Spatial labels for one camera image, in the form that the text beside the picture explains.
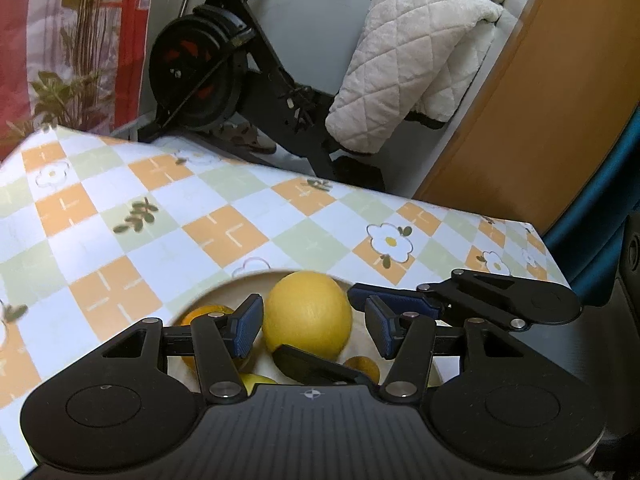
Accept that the black exercise bike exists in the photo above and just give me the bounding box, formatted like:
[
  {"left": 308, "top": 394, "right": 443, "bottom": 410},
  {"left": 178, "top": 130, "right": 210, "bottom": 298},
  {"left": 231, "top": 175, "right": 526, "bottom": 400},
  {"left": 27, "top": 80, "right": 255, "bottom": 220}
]
[{"left": 137, "top": 0, "right": 386, "bottom": 193}]

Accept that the small brown longan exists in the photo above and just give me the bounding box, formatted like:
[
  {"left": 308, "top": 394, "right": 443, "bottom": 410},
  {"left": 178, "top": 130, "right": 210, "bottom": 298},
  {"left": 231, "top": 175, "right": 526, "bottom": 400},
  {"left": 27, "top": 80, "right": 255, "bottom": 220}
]
[{"left": 342, "top": 355, "right": 381, "bottom": 386}]

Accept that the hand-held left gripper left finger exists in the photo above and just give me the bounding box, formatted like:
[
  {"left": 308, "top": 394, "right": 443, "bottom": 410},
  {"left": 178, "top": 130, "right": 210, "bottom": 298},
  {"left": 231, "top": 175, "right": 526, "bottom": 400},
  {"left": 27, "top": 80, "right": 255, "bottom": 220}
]
[{"left": 102, "top": 294, "right": 264, "bottom": 403}]

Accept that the teal curtain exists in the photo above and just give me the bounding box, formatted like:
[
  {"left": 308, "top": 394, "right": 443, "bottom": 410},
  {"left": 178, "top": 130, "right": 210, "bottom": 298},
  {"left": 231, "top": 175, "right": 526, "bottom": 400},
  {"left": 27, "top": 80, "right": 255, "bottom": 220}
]
[{"left": 542, "top": 110, "right": 640, "bottom": 291}]

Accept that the white quilted coat black trim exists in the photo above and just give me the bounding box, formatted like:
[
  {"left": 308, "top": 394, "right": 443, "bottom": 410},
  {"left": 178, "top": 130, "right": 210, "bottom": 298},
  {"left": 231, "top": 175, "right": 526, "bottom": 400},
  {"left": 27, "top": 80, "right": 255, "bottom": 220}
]
[{"left": 325, "top": 0, "right": 508, "bottom": 191}]

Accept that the yellow lemon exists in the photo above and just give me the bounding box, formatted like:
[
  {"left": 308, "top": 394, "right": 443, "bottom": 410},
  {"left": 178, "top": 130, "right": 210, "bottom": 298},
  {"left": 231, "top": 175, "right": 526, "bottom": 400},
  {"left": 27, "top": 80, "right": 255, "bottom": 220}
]
[
  {"left": 239, "top": 372, "right": 278, "bottom": 394},
  {"left": 262, "top": 271, "right": 353, "bottom": 361}
]

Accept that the brown patterned slipper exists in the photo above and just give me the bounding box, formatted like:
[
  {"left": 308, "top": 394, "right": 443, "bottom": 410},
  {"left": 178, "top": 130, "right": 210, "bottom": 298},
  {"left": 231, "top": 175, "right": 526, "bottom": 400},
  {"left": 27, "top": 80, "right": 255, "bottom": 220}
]
[{"left": 215, "top": 122, "right": 277, "bottom": 156}]

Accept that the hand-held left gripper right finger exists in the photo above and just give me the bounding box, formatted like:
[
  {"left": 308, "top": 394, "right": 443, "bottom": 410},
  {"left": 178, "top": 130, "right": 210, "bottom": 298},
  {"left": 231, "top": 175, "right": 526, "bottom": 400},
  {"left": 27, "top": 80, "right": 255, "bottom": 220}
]
[{"left": 364, "top": 296, "right": 521, "bottom": 406}]

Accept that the red printed backdrop cloth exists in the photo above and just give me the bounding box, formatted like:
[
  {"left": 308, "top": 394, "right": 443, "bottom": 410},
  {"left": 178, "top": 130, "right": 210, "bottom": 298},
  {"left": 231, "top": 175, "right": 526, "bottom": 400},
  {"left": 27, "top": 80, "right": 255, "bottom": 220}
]
[{"left": 0, "top": 0, "right": 163, "bottom": 166}]

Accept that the beige round plate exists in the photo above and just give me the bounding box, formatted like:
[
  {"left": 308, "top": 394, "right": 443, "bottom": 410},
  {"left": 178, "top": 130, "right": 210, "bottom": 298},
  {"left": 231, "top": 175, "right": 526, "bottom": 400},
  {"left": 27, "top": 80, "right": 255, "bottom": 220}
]
[{"left": 165, "top": 269, "right": 446, "bottom": 396}]

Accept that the dark green-orange tangerine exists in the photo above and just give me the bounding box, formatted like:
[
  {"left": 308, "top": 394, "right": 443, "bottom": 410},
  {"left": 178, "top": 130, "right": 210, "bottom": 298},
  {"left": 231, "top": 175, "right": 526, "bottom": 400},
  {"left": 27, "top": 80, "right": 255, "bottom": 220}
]
[{"left": 179, "top": 305, "right": 237, "bottom": 372}]

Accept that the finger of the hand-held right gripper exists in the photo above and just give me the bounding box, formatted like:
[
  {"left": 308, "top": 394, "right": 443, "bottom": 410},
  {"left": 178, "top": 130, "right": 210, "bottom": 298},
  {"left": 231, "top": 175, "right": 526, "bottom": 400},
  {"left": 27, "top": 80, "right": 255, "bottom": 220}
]
[
  {"left": 272, "top": 344, "right": 372, "bottom": 387},
  {"left": 348, "top": 269, "right": 531, "bottom": 331}
]

